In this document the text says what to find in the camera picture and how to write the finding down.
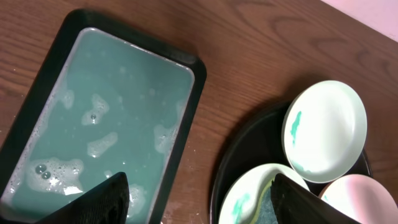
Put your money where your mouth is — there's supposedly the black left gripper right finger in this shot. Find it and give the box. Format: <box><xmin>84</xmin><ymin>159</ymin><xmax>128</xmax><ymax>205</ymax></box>
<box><xmin>271</xmin><ymin>174</ymin><xmax>359</xmax><ymax>224</ymax></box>

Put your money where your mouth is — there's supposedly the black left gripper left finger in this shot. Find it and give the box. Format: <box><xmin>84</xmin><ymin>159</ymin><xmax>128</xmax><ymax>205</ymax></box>
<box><xmin>38</xmin><ymin>172</ymin><xmax>129</xmax><ymax>224</ymax></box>

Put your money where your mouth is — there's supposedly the green yellow sponge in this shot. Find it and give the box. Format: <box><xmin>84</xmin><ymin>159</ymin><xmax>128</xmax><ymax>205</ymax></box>
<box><xmin>249</xmin><ymin>179</ymin><xmax>278</xmax><ymax>224</ymax></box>

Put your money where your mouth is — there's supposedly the mint green plate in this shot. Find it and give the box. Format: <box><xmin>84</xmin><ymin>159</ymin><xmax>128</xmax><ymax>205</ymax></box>
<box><xmin>218</xmin><ymin>163</ymin><xmax>309</xmax><ymax>223</ymax></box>
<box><xmin>281</xmin><ymin>80</ymin><xmax>368</xmax><ymax>184</ymax></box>

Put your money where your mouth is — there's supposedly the white pink plate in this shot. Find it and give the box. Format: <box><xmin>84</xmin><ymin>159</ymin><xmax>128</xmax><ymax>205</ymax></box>
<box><xmin>319</xmin><ymin>174</ymin><xmax>397</xmax><ymax>224</ymax></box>

